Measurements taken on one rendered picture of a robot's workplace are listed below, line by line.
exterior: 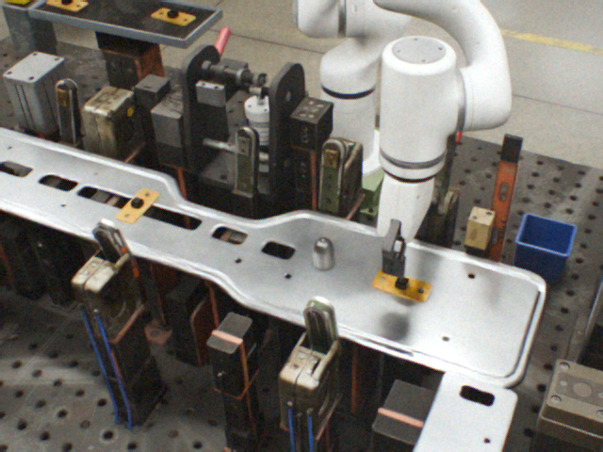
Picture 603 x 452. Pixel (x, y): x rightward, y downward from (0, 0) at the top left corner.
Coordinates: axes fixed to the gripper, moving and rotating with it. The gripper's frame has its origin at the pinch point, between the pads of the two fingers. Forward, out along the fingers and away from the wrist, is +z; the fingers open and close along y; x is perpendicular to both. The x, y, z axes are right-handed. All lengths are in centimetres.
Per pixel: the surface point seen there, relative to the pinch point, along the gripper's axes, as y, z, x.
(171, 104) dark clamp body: -19, 0, -51
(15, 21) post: -30, -3, -96
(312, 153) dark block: -18.2, 3.0, -22.6
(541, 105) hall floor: -213, 111, -5
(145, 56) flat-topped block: -32, 0, -65
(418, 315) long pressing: 4.8, 7.6, 4.2
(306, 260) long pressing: 0.8, 7.7, -15.1
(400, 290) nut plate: 1.4, 7.3, 0.3
